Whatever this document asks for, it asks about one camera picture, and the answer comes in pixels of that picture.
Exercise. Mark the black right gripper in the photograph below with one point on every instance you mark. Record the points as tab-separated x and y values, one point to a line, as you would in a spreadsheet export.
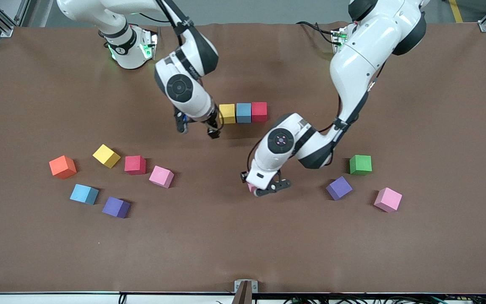
211	124

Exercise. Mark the pink foam cube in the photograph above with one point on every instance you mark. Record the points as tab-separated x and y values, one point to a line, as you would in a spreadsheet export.
161	176
251	187
388	199

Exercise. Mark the yellow foam cube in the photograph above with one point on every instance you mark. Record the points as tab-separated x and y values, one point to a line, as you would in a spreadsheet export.
106	155
227	113

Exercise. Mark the light blue foam cube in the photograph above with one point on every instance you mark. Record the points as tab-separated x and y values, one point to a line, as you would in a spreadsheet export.
244	112
84	194

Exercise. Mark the red foam cube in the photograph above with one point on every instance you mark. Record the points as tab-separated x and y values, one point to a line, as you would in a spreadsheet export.
259	111

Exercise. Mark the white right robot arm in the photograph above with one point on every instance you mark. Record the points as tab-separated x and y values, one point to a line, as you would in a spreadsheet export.
192	99

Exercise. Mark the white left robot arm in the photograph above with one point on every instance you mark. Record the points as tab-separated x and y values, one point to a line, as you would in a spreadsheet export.
361	55

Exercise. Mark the brown table mat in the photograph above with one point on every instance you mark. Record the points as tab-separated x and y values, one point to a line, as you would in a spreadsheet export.
226	236

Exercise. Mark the purple foam cube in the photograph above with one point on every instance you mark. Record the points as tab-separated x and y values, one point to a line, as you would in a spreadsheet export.
338	188
115	207

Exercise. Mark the crimson foam cube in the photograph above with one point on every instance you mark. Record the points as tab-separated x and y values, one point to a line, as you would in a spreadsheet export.
135	164

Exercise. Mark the green foam cube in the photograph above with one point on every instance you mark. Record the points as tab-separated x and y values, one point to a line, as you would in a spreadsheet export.
360	164

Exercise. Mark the orange foam cube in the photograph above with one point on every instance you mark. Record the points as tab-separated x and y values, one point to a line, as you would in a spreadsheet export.
62	166

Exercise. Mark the yellow floor tape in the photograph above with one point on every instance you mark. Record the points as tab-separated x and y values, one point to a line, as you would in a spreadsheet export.
457	12

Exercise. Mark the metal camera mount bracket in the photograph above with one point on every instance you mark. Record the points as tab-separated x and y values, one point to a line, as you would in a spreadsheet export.
245	287

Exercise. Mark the white table edge rail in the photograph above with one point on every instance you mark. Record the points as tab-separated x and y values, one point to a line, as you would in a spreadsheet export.
36	299

